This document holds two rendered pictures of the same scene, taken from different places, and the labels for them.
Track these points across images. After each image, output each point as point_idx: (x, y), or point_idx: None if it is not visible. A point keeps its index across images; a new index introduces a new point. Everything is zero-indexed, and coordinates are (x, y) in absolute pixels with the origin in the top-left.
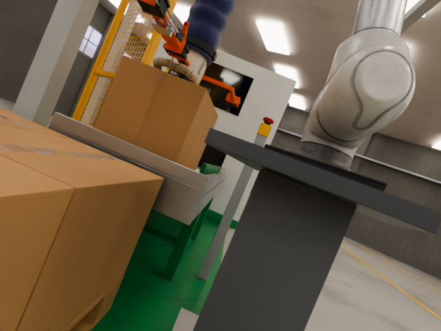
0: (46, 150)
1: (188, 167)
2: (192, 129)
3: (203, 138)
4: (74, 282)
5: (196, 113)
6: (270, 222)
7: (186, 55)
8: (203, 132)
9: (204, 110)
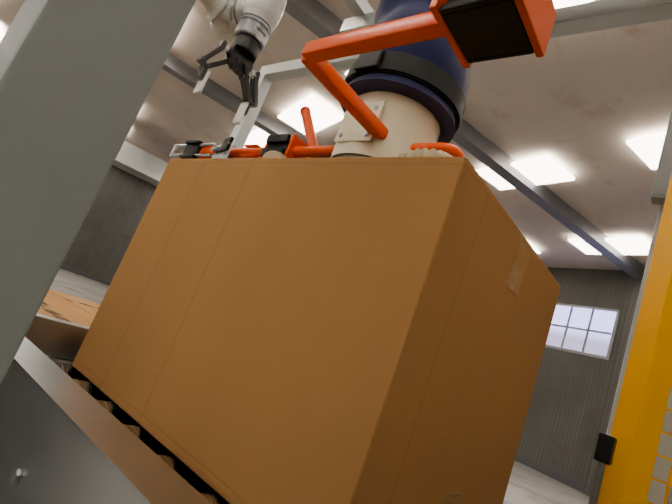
0: (65, 320)
1: (177, 412)
2: (141, 251)
3: (269, 289)
4: None
5: (144, 214)
6: None
7: (289, 146)
8: (247, 258)
9: (189, 194)
